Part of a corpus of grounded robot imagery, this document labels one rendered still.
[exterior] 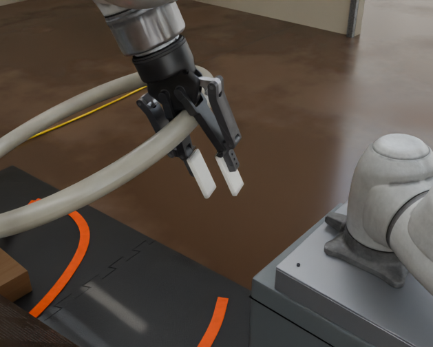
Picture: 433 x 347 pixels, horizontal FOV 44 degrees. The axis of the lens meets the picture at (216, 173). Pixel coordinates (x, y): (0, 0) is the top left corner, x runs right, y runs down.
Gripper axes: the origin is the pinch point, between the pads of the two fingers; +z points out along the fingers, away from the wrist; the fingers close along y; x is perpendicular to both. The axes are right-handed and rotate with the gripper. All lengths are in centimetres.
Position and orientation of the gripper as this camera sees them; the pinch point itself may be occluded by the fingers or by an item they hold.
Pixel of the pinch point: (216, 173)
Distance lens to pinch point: 77.9
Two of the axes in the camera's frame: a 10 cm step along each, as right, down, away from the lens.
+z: 3.8, 8.2, 4.3
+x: -4.0, 5.6, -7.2
